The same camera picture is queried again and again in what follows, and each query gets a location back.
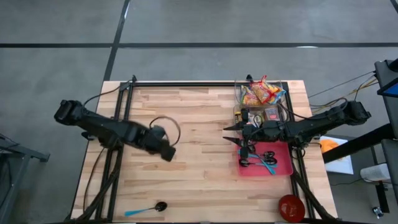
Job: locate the black metal beam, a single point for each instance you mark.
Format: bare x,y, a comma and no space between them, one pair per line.
357,144

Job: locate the grey metal cart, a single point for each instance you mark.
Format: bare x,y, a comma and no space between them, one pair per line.
7,180

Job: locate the clear plastic bin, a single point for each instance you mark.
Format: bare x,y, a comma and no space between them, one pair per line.
237,93

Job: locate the black metal rig frame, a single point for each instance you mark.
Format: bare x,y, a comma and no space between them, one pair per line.
186,83

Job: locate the red round bowl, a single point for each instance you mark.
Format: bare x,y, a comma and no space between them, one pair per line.
291,208

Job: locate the orange object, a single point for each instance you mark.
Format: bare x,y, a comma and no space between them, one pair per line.
329,145

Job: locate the pink plastic tray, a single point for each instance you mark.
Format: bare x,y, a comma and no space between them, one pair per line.
284,155

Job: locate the blue screen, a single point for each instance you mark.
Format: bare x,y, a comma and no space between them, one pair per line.
390,90

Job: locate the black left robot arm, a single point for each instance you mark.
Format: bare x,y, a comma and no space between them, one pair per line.
99,126

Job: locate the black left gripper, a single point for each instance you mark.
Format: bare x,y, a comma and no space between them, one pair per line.
149,140

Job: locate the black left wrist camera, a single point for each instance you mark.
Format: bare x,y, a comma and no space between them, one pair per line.
159,131

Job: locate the black equipment stand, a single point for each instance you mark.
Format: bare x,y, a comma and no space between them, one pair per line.
388,74

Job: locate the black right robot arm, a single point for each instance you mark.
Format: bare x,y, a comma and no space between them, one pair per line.
323,123

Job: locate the blue yellow ramen packet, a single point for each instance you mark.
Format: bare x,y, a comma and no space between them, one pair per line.
279,95

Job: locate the pink ramen noodle packet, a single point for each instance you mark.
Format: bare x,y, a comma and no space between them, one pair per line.
247,99

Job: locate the white paper sheet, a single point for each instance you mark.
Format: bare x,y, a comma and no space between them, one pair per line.
342,161

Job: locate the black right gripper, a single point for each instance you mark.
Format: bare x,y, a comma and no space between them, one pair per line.
269,132

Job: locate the orange red ramen packet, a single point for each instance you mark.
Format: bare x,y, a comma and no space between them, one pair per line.
262,93

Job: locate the small yellow lid jar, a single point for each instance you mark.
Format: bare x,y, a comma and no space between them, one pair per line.
237,118

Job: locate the caster wheel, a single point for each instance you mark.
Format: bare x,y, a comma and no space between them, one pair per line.
378,212

